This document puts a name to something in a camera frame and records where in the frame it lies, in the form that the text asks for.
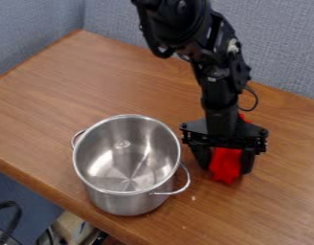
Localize red plastic block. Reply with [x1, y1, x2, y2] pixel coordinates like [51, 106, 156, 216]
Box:
[207, 112, 254, 186]

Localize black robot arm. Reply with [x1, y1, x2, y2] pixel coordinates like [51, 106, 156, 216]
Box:
[131, 0, 269, 175]

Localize beige box under table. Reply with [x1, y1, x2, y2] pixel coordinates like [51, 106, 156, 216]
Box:
[52, 212, 97, 245]

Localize stainless steel pot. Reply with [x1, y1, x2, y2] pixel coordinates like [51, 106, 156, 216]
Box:
[71, 114, 188, 216]

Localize black cable under table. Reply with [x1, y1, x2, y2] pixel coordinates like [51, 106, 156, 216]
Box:
[0, 200, 24, 245]

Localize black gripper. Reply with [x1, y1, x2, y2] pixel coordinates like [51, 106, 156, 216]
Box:
[180, 110, 269, 174]

